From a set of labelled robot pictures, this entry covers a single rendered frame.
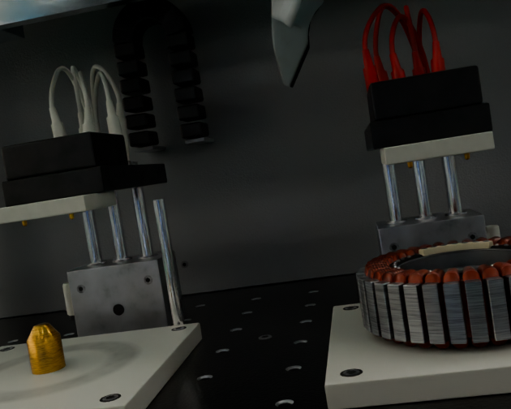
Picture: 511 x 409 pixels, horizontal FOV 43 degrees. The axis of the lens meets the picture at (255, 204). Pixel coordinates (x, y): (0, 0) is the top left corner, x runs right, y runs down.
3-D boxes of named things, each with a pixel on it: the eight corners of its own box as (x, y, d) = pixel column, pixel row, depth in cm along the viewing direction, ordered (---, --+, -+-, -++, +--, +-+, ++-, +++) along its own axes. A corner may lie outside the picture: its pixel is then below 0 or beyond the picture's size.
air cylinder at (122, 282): (168, 328, 49) (156, 257, 49) (77, 339, 51) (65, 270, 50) (185, 312, 54) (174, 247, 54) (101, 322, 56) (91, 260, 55)
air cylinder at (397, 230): (494, 289, 46) (483, 212, 45) (388, 302, 47) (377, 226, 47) (480, 276, 51) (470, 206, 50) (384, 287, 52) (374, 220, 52)
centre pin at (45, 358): (57, 372, 37) (49, 326, 37) (25, 376, 37) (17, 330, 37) (70, 362, 39) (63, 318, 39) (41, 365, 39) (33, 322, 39)
